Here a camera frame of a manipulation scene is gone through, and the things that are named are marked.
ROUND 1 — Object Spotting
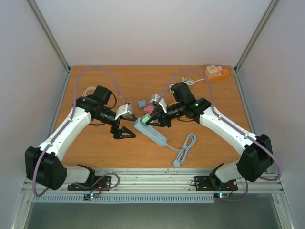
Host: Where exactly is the green small plug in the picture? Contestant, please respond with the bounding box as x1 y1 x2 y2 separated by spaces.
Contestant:
141 114 151 126

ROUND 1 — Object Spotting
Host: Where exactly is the grey blue strip base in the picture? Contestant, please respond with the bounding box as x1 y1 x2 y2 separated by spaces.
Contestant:
134 118 167 146

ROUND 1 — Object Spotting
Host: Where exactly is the pink plug adapter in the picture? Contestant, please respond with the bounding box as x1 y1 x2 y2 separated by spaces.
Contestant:
143 105 155 114

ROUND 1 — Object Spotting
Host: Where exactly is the light blue usb charger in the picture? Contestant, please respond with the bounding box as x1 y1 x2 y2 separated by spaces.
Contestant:
138 100 149 109

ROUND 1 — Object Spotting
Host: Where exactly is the grey cable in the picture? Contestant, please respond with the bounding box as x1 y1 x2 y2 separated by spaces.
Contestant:
165 133 197 168

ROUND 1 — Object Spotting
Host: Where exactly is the beige cube plug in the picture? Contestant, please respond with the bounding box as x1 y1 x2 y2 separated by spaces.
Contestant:
205 65 218 77

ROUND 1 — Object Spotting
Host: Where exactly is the pink small plug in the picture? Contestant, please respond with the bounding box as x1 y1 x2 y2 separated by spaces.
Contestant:
216 66 222 72

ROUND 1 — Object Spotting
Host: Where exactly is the orange power strip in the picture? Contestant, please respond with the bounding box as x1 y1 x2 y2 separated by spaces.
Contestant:
207 69 229 82

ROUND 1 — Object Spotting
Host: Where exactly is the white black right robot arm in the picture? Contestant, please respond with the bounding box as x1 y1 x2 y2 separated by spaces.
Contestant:
146 83 274 189

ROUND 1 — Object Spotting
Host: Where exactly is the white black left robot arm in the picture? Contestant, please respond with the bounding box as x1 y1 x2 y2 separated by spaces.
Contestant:
25 86 137 190

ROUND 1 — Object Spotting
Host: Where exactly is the left controller board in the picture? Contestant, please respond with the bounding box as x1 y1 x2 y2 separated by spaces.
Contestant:
83 193 99 201

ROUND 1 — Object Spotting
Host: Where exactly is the controller board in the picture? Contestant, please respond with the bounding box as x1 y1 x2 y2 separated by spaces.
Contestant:
214 192 232 199
83 193 99 201

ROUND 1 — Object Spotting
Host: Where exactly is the right controller board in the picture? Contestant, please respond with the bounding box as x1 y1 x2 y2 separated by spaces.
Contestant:
214 192 232 199

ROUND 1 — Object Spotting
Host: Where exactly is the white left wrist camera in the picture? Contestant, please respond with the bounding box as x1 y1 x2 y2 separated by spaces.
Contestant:
115 103 133 120

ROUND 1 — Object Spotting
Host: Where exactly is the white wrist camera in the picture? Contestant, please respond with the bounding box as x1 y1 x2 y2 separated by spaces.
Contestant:
115 103 133 120
149 94 167 113

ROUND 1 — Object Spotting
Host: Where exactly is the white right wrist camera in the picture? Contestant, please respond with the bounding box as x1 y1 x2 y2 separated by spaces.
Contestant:
149 94 167 113

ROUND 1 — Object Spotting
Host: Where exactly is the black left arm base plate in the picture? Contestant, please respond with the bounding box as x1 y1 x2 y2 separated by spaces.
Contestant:
67 175 112 191

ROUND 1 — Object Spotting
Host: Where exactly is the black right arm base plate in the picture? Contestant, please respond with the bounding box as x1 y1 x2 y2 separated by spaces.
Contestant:
190 176 238 191

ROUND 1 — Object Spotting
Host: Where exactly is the aluminium rail frame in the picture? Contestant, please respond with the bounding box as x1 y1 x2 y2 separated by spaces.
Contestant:
9 66 296 229

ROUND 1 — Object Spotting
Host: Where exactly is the grey slotted cable duct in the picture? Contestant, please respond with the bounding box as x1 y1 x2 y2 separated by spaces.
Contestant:
33 193 214 204

